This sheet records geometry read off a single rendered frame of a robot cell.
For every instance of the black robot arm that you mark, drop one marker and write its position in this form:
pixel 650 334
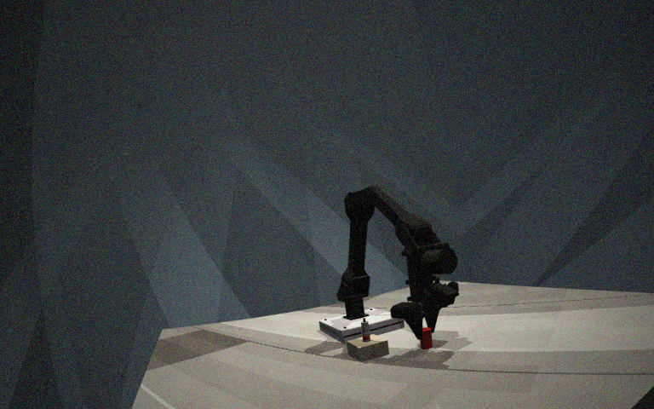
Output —
pixel 424 251

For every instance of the red translucent cylinder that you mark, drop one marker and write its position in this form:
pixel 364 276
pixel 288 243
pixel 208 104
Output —
pixel 426 342

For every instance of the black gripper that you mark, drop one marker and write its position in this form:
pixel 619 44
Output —
pixel 415 310

